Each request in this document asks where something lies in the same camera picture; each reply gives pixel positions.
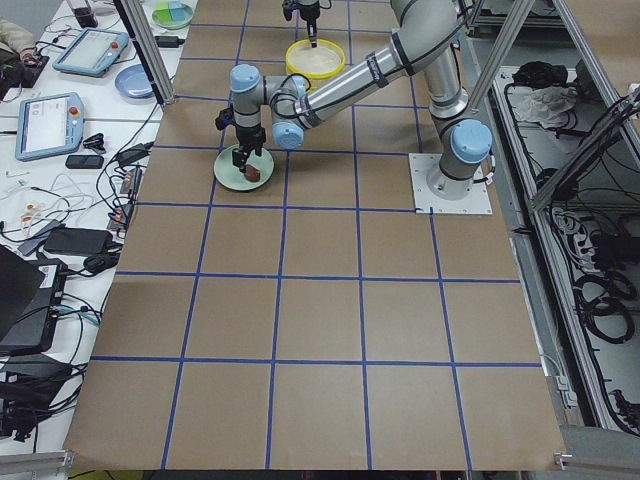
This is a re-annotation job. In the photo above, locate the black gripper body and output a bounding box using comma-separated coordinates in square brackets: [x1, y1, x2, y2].
[215, 107, 266, 150]

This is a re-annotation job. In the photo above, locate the brown chocolate bun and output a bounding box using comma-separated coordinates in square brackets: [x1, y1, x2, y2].
[244, 165, 261, 182]

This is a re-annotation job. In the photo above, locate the yellow rimmed steamer basket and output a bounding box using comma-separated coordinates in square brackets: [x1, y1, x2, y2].
[285, 39, 346, 82]

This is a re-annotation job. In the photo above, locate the light green round plate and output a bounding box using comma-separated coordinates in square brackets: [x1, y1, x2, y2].
[213, 144, 274, 191]

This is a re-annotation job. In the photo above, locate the blue plate on desk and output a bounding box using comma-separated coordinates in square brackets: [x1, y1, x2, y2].
[114, 64, 154, 99]

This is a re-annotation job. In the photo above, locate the green plate with blocks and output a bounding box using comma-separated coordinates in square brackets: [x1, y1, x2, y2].
[151, 1, 194, 30]

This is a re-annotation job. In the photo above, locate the black phone on desk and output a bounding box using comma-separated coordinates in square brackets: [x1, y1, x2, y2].
[65, 154, 104, 170]

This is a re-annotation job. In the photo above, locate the blue teach pendant far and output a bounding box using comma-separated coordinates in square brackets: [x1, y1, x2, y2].
[52, 27, 130, 77]

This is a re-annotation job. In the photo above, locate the blue teach pendant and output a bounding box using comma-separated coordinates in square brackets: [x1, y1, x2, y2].
[15, 92, 84, 162]
[52, 27, 130, 77]

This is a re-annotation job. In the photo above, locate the blue teach pendant near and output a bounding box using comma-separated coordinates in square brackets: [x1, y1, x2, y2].
[15, 92, 84, 162]

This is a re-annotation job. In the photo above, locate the black power adapter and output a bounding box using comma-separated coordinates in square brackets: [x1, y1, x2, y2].
[43, 228, 112, 256]

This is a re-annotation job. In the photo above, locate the crumpled white cloth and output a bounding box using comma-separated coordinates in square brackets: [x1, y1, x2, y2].
[515, 86, 578, 129]

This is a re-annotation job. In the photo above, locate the black laptop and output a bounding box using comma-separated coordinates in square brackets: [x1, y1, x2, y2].
[1, 247, 68, 356]

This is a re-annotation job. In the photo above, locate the aluminium frame post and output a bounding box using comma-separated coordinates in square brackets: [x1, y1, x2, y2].
[114, 0, 175, 107]

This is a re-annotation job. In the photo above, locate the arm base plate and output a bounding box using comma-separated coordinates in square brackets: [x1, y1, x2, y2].
[408, 153, 492, 215]

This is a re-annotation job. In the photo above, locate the black cable bundle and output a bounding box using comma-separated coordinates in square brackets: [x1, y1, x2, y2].
[572, 267, 634, 346]

